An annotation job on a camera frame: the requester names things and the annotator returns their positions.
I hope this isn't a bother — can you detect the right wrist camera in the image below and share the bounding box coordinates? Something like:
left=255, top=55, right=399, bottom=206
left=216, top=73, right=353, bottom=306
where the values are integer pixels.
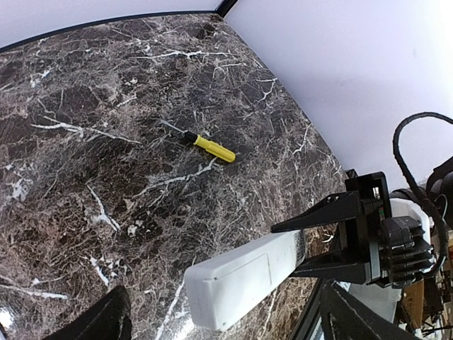
left=375, top=198, right=436, bottom=289

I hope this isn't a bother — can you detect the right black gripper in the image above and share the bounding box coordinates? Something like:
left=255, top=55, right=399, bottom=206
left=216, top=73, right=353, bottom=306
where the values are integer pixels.
left=270, top=171, right=391, bottom=284

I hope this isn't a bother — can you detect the black front rail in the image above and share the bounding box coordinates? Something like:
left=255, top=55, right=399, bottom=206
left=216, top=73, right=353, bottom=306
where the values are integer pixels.
left=290, top=280, right=417, bottom=339

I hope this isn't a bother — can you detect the right black frame post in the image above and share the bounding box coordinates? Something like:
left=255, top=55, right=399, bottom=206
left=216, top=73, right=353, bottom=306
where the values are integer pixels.
left=215, top=0, right=237, bottom=18

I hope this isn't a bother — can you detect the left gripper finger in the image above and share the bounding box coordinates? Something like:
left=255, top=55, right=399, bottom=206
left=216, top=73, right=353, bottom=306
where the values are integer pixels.
left=45, top=285, right=132, bottom=340

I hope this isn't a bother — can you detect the white slim remote control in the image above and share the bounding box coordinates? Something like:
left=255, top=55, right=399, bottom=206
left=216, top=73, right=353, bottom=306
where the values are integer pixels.
left=184, top=230, right=306, bottom=332

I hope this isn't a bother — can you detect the yellow handled screwdriver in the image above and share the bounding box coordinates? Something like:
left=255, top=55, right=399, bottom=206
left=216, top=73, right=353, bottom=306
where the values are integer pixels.
left=160, top=120, right=236, bottom=163

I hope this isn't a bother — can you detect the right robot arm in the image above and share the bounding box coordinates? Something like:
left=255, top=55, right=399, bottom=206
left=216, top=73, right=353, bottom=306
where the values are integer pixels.
left=271, top=112, right=452, bottom=289

